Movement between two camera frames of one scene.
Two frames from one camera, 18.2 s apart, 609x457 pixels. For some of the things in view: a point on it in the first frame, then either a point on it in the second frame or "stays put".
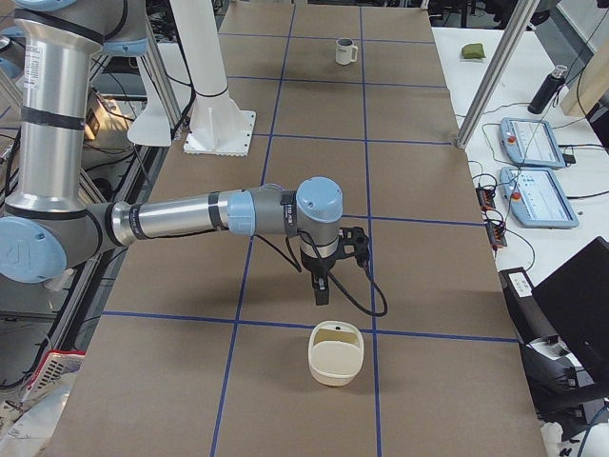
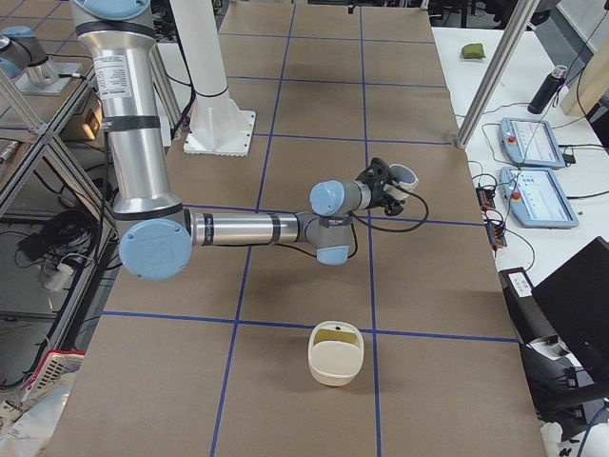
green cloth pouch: [473, 51] stays put
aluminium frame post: [519, 22] stays put
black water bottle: [549, 89] stays put
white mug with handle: [345, 52] → [403, 177]
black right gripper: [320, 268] → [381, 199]
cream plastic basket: [336, 351] stays put
